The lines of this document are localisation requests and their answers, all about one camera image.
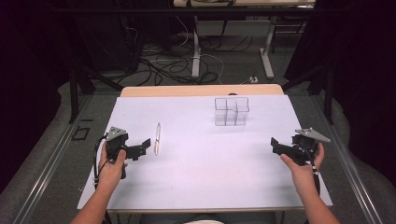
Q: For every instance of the person's right hand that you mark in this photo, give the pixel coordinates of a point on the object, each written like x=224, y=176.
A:
x=303, y=172

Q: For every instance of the white plug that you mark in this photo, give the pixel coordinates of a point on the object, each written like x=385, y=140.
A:
x=253, y=79

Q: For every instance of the person's left hand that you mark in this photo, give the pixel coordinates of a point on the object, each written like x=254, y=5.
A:
x=111, y=169

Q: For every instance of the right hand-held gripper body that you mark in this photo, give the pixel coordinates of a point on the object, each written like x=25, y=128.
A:
x=306, y=143

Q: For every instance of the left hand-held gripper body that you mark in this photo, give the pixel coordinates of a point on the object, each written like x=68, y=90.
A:
x=115, y=143

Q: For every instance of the white table mat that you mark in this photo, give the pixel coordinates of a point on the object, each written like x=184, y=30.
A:
x=205, y=168

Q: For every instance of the black metal stand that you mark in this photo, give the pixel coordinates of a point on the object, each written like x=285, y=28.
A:
x=327, y=90
x=74, y=93

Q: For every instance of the clear acrylic compartment organizer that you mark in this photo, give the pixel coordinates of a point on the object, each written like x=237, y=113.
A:
x=232, y=112

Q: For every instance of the white-legged desk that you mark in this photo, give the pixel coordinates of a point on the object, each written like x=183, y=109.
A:
x=196, y=56

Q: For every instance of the aluminium floor rail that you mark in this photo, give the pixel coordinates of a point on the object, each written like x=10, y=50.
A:
x=351, y=174
x=46, y=174

